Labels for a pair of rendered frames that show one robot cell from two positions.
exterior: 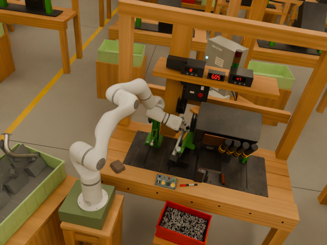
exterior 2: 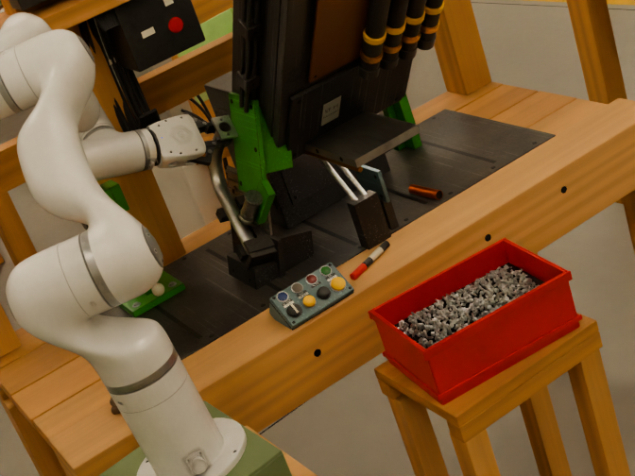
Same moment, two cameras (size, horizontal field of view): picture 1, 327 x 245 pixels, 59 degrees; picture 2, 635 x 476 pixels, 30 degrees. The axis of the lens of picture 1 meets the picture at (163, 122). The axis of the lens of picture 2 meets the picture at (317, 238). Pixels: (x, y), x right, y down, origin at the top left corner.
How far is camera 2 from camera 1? 1.14 m
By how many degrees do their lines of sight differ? 29
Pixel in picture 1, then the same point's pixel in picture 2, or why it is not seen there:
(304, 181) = not seen: hidden behind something
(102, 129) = (63, 162)
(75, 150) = (42, 277)
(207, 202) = (456, 254)
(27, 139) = not seen: outside the picture
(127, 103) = (64, 49)
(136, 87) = (32, 29)
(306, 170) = not seen: hidden behind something
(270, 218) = (610, 161)
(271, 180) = (516, 120)
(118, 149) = (78, 386)
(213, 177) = (398, 210)
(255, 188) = (510, 148)
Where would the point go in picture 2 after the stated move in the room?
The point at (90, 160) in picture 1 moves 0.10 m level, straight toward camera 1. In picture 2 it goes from (120, 246) to (172, 246)
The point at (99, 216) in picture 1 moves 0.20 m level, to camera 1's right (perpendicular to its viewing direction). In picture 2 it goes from (268, 452) to (360, 381)
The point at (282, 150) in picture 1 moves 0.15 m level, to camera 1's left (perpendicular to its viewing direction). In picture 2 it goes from (464, 57) to (424, 81)
